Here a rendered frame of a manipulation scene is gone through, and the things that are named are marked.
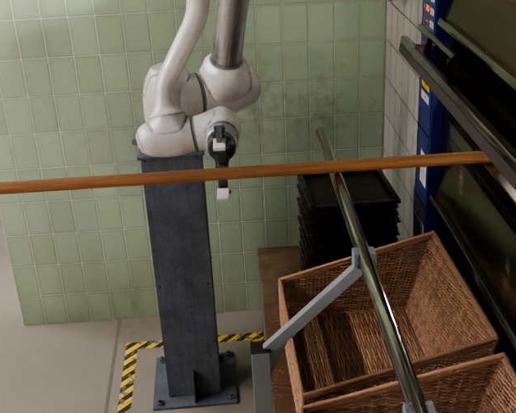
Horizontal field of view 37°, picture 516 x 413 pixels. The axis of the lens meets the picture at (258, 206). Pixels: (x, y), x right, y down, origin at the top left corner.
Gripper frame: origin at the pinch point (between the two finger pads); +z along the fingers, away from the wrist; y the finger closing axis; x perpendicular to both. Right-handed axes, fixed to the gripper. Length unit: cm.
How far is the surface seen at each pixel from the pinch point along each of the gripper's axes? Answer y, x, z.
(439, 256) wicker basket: 37, -60, -17
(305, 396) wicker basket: 46, -17, 30
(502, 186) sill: 1, -65, 15
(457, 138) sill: 3, -64, -21
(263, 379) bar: 31, -7, 42
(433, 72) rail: -24, -50, 4
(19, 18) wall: -16, 75, -119
